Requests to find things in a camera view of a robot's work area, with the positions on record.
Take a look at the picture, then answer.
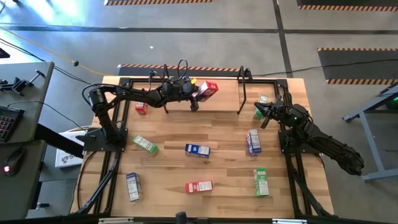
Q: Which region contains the wooden shelf with black frame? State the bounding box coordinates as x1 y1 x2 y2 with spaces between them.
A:
160 63 253 115

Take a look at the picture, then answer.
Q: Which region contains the black desk clamp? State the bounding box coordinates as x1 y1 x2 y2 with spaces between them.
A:
0 69 46 96

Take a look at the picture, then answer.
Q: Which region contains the black floor cable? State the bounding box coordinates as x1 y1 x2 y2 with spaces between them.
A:
250 58 398 78
0 37 91 85

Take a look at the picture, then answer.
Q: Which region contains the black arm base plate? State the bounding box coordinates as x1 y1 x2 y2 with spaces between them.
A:
278 128 326 155
76 126 128 152

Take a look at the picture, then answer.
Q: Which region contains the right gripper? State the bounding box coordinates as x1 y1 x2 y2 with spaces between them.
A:
254 95 292 129

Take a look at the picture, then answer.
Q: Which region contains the green Apple Jacks cereal box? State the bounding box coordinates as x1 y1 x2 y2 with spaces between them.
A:
252 94 269 121
132 134 160 156
253 167 270 197

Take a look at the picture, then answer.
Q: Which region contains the blue Frosted Flakes cereal box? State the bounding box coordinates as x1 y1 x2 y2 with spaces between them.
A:
185 143 211 159
126 172 143 203
246 128 262 157

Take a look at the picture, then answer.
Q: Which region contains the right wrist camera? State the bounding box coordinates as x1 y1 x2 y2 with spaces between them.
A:
285 107 304 125

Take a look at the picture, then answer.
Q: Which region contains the black desk support beam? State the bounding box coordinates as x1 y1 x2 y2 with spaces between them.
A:
34 123 85 156

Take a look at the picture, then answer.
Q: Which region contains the black aluminium table frame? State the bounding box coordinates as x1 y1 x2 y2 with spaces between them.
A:
70 77 335 224

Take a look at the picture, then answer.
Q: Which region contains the red Froot Loops cereal box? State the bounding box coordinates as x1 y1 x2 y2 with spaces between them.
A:
197 80 220 103
135 101 149 115
185 180 214 195

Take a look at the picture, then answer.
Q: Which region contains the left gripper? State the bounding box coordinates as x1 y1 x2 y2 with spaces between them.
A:
172 81 206 113

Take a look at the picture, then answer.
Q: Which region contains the silver metal bracket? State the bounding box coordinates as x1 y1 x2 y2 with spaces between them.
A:
272 218 308 224
98 217 134 224

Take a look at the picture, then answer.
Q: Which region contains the black keyboard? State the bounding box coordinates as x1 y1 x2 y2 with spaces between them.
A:
0 105 25 143

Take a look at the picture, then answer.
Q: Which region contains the blue-grey metal table frame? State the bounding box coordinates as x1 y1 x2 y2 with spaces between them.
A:
341 82 398 183

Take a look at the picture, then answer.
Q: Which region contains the green-lit device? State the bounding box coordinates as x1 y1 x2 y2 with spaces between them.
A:
385 95 398 110

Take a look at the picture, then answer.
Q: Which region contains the black computer mouse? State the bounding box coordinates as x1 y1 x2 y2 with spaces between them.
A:
2 146 27 177

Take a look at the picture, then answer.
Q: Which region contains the hazard-striped black floor mat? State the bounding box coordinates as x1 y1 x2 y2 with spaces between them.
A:
317 47 398 85
115 63 249 78
297 0 398 12

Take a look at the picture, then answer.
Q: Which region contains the white printed cardboard box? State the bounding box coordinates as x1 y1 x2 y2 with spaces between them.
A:
55 129 88 169

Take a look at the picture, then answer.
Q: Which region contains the yellow floor cable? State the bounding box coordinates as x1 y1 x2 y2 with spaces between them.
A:
0 26 113 77

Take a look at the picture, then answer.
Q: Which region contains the grey desk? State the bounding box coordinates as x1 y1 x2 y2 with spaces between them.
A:
0 61 55 144
0 139 47 220

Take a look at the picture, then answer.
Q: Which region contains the black left wrist camera cable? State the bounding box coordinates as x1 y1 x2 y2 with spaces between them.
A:
176 58 190 83

